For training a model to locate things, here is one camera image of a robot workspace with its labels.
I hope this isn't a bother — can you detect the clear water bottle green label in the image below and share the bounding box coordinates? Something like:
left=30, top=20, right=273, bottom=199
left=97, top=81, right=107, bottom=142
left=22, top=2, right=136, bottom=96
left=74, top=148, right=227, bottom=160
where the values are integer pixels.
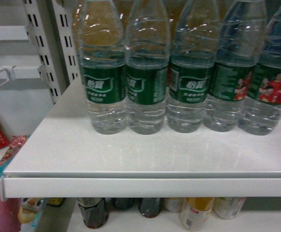
left=238, top=7, right=281, bottom=135
left=77, top=0, right=127, bottom=134
left=166, top=0, right=221, bottom=133
left=125, top=0, right=171, bottom=135
left=203, top=0, right=267, bottom=132

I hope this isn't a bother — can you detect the white metal shelf board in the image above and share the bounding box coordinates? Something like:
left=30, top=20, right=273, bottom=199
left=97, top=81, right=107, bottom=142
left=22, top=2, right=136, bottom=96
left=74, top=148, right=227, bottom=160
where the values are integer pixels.
left=0, top=79, right=281, bottom=198

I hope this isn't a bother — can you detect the white slotted shelf upright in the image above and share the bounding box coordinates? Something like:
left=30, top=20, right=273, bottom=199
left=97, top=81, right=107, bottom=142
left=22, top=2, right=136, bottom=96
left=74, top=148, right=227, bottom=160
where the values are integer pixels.
left=24, top=0, right=77, bottom=103

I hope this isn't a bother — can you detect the dark drink bottle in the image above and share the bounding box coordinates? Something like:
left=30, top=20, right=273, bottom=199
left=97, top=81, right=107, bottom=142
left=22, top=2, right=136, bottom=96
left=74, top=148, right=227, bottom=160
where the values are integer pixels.
left=138, top=198, right=162, bottom=218
left=77, top=198, right=109, bottom=229

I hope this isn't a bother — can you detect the floral teal snack package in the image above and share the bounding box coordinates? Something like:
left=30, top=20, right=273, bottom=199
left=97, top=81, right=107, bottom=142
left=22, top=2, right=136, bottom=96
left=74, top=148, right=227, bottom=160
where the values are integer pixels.
left=0, top=135, right=30, bottom=167

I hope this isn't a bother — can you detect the white drink bottle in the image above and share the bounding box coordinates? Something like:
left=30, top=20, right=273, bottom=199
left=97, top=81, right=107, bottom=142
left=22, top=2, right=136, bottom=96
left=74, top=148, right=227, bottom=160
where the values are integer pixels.
left=213, top=197, right=246, bottom=220

